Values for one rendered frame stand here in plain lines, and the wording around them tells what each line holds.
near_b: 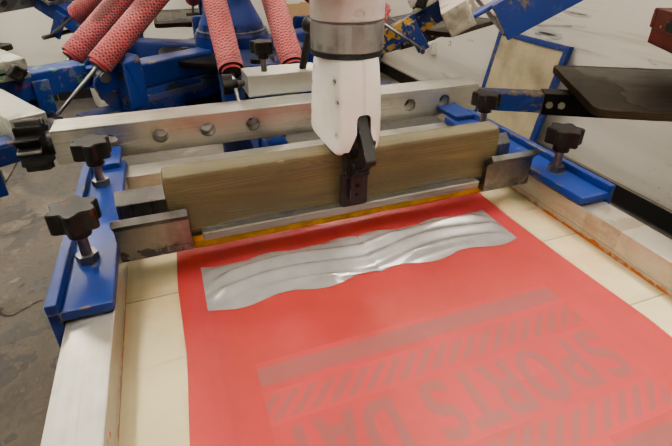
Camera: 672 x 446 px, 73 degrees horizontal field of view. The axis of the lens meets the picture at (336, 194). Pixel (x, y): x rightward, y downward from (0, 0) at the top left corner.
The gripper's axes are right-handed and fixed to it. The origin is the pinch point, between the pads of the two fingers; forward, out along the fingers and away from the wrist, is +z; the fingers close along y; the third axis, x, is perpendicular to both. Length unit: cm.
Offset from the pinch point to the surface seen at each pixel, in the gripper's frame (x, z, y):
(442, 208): 13.3, 5.9, 1.5
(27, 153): -37.1, -0.4, -20.8
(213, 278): -16.9, 5.7, 5.9
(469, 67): 200, 61, -252
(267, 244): -10.3, 5.9, 1.5
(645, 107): 77, 6, -21
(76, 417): -27.2, 2.4, 21.4
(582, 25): 200, 16, -156
